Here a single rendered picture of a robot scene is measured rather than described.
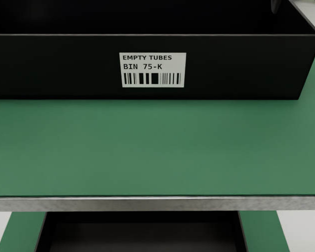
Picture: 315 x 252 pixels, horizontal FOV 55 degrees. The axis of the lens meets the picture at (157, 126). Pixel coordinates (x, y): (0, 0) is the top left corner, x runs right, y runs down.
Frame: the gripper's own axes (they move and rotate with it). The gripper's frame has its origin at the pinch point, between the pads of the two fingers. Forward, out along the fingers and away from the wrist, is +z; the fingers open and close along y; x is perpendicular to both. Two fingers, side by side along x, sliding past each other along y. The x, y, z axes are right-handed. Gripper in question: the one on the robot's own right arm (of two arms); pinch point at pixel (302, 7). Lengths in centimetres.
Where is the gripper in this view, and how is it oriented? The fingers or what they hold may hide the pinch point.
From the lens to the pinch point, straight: 55.8
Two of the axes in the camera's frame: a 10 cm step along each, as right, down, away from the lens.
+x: 0.1, 6.9, -7.2
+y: -10.0, 0.1, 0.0
